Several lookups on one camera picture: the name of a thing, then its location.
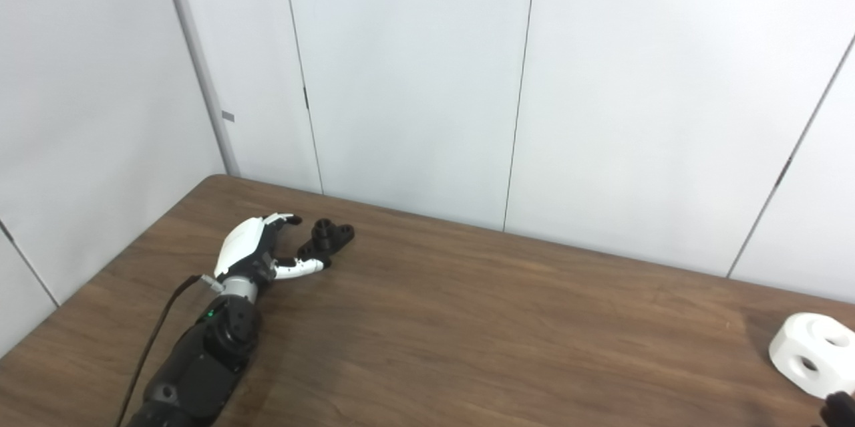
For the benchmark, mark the white plastic block with holes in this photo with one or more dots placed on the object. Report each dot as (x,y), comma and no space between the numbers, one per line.
(811,340)

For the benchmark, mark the gray wall corner trim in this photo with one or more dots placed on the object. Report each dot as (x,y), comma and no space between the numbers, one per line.
(200,66)

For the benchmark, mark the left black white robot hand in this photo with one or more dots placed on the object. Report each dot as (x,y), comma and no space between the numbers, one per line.
(244,243)

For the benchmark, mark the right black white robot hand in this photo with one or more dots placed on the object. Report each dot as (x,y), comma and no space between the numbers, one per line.
(841,410)

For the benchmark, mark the black plastic holder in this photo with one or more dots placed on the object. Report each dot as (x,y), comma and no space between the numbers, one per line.
(327,240)

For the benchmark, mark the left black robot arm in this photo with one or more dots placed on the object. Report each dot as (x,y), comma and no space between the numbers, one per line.
(200,367)

